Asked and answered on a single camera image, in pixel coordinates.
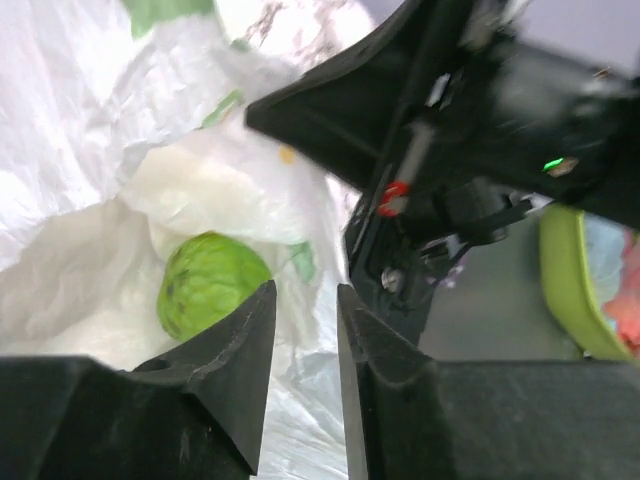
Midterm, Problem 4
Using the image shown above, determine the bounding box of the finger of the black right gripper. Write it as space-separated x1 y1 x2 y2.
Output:
245 1 430 191

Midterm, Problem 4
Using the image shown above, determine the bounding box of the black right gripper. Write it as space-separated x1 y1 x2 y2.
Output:
369 1 639 250

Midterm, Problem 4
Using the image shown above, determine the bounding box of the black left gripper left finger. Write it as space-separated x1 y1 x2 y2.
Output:
1 282 277 479

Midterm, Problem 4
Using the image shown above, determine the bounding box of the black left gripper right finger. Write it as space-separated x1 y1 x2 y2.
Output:
337 285 639 480

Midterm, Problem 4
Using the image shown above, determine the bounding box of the white plastic bag lemon print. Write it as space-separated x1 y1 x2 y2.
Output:
1 1 374 479

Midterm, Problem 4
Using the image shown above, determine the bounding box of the green fake custard apple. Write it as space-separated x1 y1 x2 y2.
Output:
156 231 273 342

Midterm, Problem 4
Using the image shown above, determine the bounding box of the green bin with items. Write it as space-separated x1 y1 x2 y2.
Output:
539 204 633 361

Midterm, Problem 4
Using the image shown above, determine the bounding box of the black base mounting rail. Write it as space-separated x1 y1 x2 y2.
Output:
344 194 470 345

